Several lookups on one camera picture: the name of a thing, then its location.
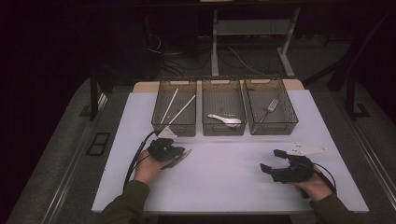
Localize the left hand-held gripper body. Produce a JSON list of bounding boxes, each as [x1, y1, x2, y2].
[[147, 125, 185, 162]]

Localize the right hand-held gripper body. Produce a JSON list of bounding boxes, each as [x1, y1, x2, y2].
[[270, 141, 329, 185]]

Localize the silver serrated table knife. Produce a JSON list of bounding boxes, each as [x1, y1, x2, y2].
[[168, 148, 193, 171]]

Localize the smoky transparent plastic bin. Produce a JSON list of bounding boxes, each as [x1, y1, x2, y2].
[[201, 77, 248, 137], [243, 77, 299, 136], [151, 78, 198, 138]]

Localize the silver metal fork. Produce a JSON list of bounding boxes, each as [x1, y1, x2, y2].
[[257, 98, 280, 124]]

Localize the white ceramic spoon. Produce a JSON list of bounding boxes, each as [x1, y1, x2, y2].
[[206, 113, 243, 129]]

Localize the person's left hand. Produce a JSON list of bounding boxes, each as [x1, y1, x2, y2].
[[133, 149, 171, 186]]

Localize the person's right hand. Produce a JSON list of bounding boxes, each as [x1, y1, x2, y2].
[[291, 169, 334, 203]]

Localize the white table mat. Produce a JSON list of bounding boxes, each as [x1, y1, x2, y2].
[[92, 89, 370, 216]]

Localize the black metal stand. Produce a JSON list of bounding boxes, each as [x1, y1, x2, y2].
[[345, 76, 372, 121]]

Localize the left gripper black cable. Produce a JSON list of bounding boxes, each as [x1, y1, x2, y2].
[[123, 130, 157, 191]]

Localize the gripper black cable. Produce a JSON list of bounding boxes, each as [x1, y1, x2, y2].
[[312, 162, 338, 194], [123, 130, 157, 191]]

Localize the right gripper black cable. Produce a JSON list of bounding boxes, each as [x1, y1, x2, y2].
[[312, 162, 338, 194]]

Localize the black floor cables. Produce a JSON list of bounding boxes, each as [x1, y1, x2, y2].
[[145, 32, 213, 77]]

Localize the white floor cable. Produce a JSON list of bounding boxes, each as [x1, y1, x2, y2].
[[226, 46, 267, 77]]

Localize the white metal table frame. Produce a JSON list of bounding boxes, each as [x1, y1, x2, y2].
[[210, 7, 302, 78]]

